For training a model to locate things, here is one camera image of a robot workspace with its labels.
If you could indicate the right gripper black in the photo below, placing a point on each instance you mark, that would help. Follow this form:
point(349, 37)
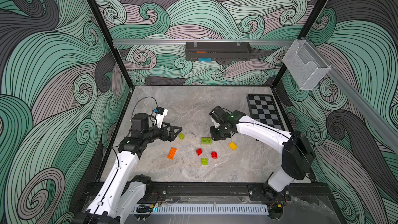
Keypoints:
point(216, 136)

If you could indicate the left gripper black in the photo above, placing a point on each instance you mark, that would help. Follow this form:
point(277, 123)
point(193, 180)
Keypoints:
point(169, 137)

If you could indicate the large lime 2x4 brick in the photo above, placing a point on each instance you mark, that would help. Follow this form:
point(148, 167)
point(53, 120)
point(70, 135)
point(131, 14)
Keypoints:
point(206, 141)

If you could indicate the yellow brick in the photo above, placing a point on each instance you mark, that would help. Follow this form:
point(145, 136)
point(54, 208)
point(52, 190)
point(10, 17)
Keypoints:
point(232, 145)

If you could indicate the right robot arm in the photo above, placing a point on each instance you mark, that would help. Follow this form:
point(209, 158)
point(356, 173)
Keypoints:
point(297, 153)

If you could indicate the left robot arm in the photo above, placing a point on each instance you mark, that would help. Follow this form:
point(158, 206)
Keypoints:
point(117, 198)

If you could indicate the small lime brick left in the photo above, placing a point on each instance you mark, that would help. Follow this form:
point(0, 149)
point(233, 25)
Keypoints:
point(181, 136)

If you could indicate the orange 2x4 brick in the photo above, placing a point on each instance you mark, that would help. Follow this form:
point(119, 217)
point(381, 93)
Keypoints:
point(172, 153)

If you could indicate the red brick right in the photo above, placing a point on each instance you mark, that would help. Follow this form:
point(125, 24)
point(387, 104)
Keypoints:
point(214, 155)

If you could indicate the red brick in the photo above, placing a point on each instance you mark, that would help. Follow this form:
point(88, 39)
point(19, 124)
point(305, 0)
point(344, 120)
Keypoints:
point(214, 155)
point(199, 151)

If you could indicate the red brick left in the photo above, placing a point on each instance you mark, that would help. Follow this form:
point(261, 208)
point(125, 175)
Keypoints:
point(199, 151)

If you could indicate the lime 2x2 brick front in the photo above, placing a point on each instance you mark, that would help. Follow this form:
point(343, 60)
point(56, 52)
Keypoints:
point(204, 161)

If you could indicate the checkerboard mat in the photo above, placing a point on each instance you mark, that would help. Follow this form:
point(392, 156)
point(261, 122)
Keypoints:
point(263, 109)

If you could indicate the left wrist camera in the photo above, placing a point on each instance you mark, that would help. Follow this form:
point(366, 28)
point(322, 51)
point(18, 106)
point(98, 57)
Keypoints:
point(160, 113)

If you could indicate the white slotted cable duct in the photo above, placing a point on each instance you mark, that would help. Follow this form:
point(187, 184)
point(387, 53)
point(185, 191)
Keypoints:
point(211, 209)

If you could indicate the black wall tray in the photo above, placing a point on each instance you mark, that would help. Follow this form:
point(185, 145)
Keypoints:
point(219, 52)

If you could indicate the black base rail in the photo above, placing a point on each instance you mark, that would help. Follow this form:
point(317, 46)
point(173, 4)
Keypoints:
point(254, 192)

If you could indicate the clear plastic wall bin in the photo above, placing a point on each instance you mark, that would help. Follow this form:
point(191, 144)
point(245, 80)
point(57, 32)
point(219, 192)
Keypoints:
point(305, 64)

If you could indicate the aluminium wall rail back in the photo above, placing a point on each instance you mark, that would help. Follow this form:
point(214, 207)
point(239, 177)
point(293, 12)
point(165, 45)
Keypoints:
point(157, 41)

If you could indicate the aluminium wall rail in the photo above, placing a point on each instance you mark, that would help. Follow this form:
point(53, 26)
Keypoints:
point(342, 74)
point(157, 41)

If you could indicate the aluminium wall rail right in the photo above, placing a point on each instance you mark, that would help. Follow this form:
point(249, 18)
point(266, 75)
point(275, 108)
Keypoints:
point(342, 74)

